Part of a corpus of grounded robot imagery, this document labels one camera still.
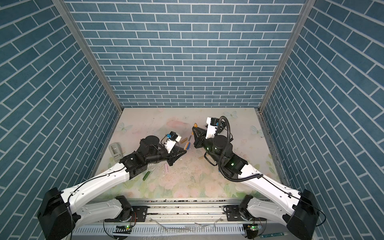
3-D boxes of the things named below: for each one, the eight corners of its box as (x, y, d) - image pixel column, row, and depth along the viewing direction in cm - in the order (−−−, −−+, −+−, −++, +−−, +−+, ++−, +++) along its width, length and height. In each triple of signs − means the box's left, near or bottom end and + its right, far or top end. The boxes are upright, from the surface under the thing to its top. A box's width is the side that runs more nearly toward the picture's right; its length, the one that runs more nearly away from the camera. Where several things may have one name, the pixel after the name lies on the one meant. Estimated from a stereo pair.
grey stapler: (116, 162, 94) (113, 159, 90) (110, 148, 100) (107, 145, 97) (124, 158, 96) (122, 155, 93) (119, 144, 102) (116, 141, 99)
